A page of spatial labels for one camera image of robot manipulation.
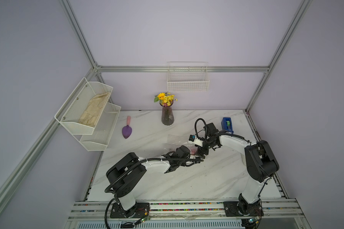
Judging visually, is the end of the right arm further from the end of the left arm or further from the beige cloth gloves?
the beige cloth gloves

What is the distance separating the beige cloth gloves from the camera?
2.45ft

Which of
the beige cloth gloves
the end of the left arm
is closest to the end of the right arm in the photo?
the end of the left arm
